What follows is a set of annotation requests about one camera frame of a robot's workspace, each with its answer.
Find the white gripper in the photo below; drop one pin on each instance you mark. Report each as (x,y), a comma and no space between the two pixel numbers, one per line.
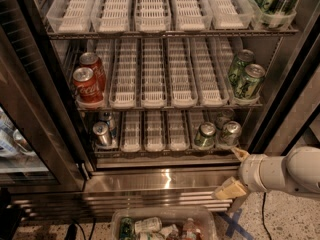
(250,173)

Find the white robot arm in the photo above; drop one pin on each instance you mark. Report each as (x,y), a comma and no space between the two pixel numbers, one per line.
(297,174)

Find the shelf tray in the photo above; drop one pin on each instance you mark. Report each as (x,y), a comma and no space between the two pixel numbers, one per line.
(70,16)
(231,14)
(111,16)
(210,85)
(153,80)
(154,132)
(177,132)
(131,131)
(124,76)
(191,15)
(182,83)
(152,15)
(269,20)

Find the fridge right door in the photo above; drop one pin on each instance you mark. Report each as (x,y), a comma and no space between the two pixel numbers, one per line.
(291,90)

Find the white can in bin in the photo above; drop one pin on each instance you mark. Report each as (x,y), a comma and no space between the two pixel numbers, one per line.
(153,224)

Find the green can in bin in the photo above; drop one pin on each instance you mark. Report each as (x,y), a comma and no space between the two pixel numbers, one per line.
(126,231)

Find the silver blue can front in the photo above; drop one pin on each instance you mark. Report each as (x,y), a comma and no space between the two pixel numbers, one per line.
(101,131)

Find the silver blue can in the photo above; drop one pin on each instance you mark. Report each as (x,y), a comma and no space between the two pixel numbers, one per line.
(109,119)
(101,131)

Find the silver blue can rear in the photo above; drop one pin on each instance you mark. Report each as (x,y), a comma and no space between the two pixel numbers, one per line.
(109,119)

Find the red cola can front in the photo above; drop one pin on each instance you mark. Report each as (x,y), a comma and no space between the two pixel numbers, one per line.
(87,85)

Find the red cola can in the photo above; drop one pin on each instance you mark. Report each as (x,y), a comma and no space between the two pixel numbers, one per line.
(93,61)
(87,85)

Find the red cola can rear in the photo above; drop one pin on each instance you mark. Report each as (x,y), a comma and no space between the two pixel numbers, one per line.
(93,61)

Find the fridge glass door left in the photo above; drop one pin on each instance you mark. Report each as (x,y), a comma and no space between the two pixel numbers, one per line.
(34,95)

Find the blue tape cross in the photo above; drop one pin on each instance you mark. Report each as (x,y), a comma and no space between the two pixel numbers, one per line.
(233,225)

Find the red bottle in bin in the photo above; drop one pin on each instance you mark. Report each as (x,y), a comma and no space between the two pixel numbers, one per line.
(190,230)

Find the clear plastic bin on floor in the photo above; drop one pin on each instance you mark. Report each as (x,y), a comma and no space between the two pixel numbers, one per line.
(173,219)

